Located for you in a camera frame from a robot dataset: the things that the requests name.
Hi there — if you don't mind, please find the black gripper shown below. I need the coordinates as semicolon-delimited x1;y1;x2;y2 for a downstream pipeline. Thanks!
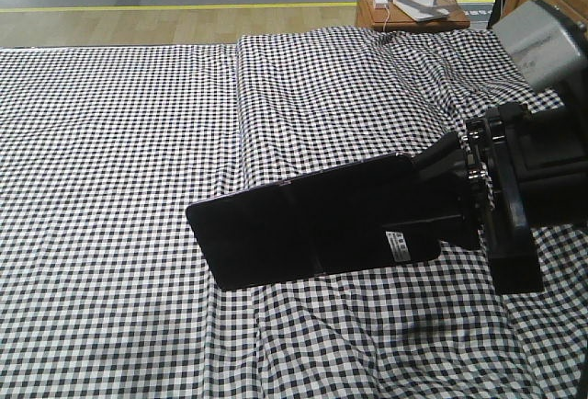
384;103;587;294

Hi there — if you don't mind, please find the black foldable phone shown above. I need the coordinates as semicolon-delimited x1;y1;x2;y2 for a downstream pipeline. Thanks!
186;154;440;291

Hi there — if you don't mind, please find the white desk lamp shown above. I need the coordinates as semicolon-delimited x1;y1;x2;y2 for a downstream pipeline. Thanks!
393;0;449;22

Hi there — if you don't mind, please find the wooden bedside table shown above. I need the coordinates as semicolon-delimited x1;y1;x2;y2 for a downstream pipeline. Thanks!
356;0;471;33

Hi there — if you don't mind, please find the white power adapter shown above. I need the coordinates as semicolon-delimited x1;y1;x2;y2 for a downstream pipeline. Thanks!
372;0;389;10

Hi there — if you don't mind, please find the black white checkered bedsheet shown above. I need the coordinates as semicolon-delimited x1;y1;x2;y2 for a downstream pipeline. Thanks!
1;28;587;398

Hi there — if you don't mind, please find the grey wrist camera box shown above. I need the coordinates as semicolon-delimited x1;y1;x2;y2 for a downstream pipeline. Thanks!
492;0;587;92

